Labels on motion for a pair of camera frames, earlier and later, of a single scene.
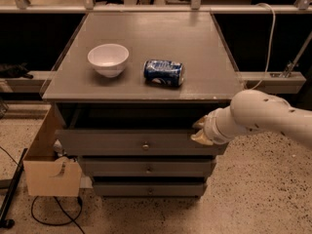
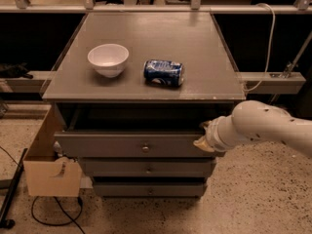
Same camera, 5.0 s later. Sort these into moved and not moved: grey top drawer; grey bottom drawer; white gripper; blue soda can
Moved: white gripper
Not moved: grey bottom drawer; grey top drawer; blue soda can
